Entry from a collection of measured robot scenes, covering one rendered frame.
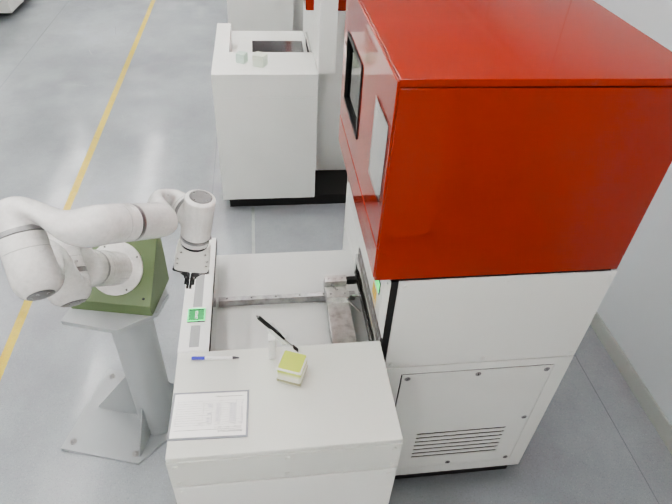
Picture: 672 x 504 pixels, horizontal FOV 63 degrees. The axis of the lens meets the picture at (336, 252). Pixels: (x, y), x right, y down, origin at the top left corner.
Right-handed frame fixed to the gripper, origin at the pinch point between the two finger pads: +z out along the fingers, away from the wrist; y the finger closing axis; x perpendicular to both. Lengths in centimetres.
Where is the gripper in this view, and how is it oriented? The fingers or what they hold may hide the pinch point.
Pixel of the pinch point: (189, 280)
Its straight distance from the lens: 174.3
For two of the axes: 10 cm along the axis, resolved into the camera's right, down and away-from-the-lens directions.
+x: 1.2, 6.5, -7.5
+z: -2.6, 7.5, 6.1
